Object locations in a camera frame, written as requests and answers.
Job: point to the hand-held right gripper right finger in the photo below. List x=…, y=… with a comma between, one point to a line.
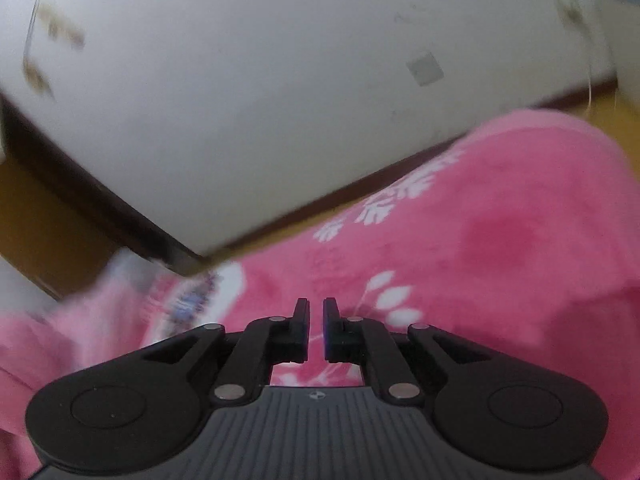
x=331, y=332

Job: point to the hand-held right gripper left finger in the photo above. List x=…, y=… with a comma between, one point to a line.
x=300, y=332

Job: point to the pink floral blanket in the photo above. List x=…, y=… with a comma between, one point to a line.
x=500, y=240

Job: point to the small yellow hanging cloth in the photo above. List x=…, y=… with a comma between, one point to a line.
x=35, y=76

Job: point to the white wall socket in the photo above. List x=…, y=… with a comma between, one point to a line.
x=425, y=68

